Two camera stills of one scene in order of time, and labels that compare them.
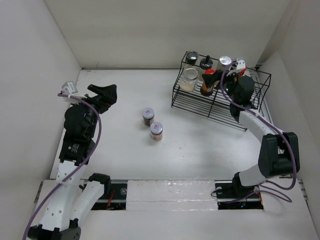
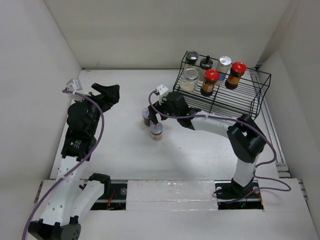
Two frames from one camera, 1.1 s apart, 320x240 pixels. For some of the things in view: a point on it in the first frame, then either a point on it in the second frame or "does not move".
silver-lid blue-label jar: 223,62 does not move
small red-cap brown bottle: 205,91 does not move
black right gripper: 210,79 to 152,115
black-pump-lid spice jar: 205,63 does not move
